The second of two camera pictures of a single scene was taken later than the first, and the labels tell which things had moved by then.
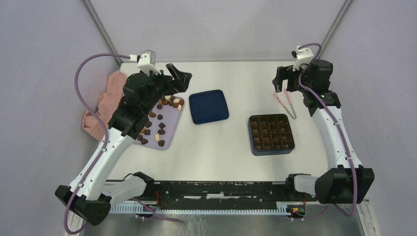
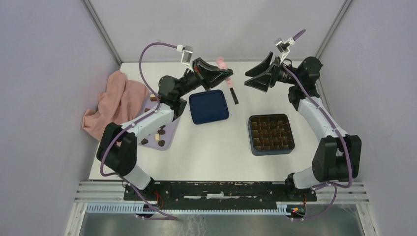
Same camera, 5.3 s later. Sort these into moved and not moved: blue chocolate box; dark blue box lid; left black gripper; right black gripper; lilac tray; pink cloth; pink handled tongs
Moved: left black gripper; pink handled tongs; right black gripper
Not moved: pink cloth; lilac tray; blue chocolate box; dark blue box lid
